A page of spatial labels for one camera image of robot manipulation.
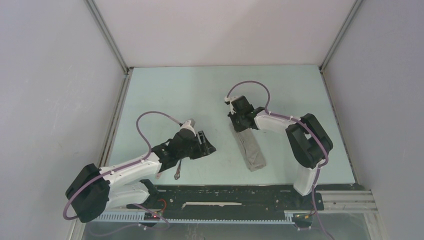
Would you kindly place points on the left aluminium frame post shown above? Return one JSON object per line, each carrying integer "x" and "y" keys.
{"x": 105, "y": 31}

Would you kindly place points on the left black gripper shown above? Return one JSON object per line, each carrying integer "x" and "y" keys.
{"x": 200, "y": 152}

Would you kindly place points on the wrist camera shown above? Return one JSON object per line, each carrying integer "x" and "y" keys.
{"x": 229, "y": 99}
{"x": 189, "y": 125}

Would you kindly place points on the white cable duct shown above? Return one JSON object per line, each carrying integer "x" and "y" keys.
{"x": 143, "y": 217}

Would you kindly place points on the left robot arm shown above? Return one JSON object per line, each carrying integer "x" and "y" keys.
{"x": 95, "y": 189}

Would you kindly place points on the iridescent fork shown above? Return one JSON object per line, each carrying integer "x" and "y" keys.
{"x": 177, "y": 174}

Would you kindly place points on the grey cloth napkin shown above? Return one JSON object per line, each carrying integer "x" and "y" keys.
{"x": 250, "y": 150}

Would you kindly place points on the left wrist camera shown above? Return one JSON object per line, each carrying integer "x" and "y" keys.
{"x": 189, "y": 125}

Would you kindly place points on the right aluminium frame post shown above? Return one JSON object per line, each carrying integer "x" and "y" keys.
{"x": 340, "y": 34}

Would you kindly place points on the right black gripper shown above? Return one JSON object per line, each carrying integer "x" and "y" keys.
{"x": 232, "y": 115}

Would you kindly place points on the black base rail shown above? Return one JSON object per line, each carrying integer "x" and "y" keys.
{"x": 241, "y": 202}

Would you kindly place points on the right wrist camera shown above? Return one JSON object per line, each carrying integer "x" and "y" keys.
{"x": 229, "y": 99}

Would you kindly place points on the aluminium frame post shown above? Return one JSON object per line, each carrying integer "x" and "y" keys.
{"x": 340, "y": 34}
{"x": 105, "y": 31}

